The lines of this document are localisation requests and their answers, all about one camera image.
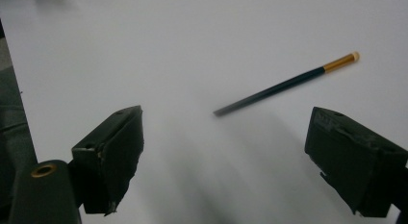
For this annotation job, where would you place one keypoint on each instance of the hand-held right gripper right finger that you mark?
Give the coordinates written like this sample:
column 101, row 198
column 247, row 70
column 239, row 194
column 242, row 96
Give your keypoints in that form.
column 349, row 160

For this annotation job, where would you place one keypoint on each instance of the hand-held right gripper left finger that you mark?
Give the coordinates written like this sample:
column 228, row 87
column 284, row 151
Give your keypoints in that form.
column 109, row 160

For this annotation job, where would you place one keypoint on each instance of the dark makeup brush gold ferrule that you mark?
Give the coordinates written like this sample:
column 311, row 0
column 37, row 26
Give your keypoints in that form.
column 272, row 89

